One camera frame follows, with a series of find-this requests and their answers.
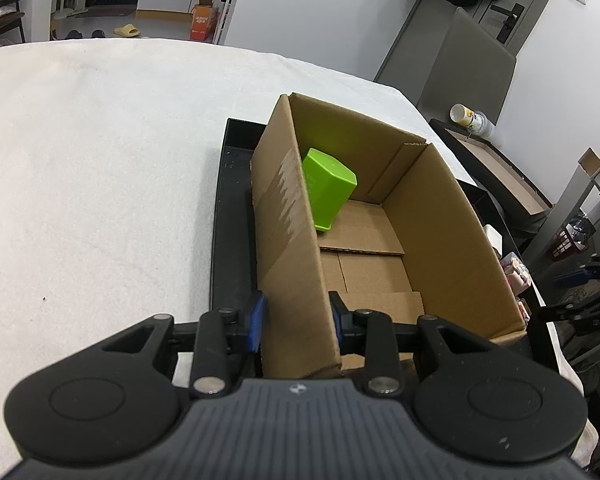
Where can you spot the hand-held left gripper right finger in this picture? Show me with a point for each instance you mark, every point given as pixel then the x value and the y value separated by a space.
pixel 336 322

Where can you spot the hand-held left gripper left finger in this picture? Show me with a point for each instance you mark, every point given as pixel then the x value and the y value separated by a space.
pixel 256 322

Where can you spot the pastel printed toy pack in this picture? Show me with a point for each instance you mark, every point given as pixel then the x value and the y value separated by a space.
pixel 516 272

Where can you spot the black tray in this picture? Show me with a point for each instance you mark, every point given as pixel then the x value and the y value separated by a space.
pixel 235 210

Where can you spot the brown cardboard box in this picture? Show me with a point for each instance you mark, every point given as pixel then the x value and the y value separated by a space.
pixel 430 235

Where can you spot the red basket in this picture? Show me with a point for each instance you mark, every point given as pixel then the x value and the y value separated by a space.
pixel 570 244

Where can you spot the grey table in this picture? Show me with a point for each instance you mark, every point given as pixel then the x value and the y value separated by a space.
pixel 575 195

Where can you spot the small open cardboard box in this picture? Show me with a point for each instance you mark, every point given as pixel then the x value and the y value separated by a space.
pixel 591 161

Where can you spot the black box with brown inside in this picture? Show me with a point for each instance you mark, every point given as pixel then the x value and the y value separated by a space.
pixel 510 180

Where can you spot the green plastic cup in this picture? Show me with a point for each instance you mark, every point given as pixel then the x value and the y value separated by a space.
pixel 327 185

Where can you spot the white can with yellow label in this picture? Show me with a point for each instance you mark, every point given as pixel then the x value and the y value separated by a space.
pixel 472 120

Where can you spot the grey chair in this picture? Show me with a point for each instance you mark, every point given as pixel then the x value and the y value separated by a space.
pixel 470 70

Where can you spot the grey door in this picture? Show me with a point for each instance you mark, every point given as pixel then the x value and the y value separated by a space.
pixel 425 25

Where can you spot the orange carton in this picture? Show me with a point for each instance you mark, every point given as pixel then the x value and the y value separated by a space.
pixel 202 22

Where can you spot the yellow slipper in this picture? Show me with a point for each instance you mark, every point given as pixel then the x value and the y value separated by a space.
pixel 126 31

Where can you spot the black slipper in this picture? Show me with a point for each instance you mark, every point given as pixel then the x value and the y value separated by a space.
pixel 73 35
pixel 98 34

